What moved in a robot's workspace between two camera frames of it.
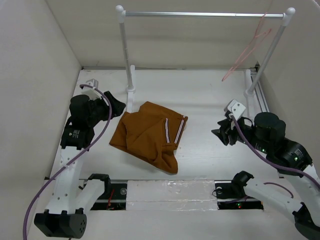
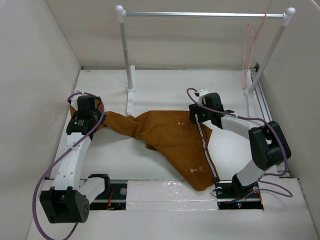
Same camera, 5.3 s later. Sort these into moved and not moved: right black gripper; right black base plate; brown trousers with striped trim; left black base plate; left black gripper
Moved: left black gripper; brown trousers with striped trim; right black gripper
Not moved: right black base plate; left black base plate
